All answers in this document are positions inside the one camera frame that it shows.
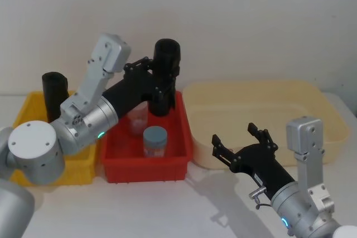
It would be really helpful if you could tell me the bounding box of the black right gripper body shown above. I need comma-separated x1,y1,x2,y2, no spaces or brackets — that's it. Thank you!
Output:
230,142,297,195

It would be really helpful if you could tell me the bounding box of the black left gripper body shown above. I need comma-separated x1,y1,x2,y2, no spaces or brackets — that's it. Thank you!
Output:
102,64,157,124

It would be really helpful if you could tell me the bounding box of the black plastic bottle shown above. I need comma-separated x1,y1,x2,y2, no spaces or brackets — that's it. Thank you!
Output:
41,72,69,123
147,38,182,118

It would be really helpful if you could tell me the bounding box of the cream plastic tray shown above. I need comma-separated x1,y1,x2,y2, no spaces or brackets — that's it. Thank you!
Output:
182,79,351,170

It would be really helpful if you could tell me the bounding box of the clear jar with pink contents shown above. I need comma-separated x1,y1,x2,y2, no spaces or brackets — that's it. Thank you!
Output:
127,102,149,139

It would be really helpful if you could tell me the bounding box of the jar with grey lid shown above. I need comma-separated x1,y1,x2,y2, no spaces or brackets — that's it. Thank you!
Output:
142,126,169,159

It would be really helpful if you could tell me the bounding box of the red plastic bin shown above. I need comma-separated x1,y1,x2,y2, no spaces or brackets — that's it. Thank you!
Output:
100,90,194,184

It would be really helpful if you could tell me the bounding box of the yellow plastic bin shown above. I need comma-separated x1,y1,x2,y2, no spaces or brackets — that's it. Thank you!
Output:
12,90,99,188

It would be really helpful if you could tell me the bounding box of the thin cable with silver plug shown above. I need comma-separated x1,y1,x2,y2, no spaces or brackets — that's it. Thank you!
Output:
248,186,273,211

